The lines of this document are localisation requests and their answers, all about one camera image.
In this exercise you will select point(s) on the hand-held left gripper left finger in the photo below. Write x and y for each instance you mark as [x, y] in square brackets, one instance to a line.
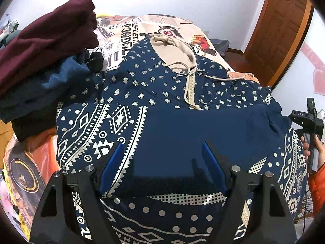
[111, 169]

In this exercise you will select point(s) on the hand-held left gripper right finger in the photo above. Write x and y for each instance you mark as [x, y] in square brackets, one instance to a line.
[213, 162]

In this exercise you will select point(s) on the navy patterned zip hoodie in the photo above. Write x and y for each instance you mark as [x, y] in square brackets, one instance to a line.
[165, 132]

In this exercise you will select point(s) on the person's right forearm orange sleeve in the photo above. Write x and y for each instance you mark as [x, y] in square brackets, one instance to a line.
[317, 195]

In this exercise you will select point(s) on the person's right hand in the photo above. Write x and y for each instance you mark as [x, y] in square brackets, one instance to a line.
[320, 152]

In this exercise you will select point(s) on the black garment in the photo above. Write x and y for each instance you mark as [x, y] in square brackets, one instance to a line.
[33, 125]

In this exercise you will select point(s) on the brown wooden door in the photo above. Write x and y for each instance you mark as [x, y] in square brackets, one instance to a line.
[279, 30]

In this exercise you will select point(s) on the blue denim garment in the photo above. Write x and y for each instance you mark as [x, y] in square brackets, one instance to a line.
[50, 81]

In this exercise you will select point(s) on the black face mask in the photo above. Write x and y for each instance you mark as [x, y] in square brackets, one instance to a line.
[96, 59]

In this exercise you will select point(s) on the dark grey cloth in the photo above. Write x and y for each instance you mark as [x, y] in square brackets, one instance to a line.
[220, 45]

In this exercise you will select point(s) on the printed blanket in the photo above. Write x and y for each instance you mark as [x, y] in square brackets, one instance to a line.
[119, 35]

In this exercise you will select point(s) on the maroon garment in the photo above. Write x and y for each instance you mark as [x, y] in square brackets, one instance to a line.
[45, 40]

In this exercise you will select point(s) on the dark green cloth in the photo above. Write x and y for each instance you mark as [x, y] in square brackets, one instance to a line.
[10, 36]

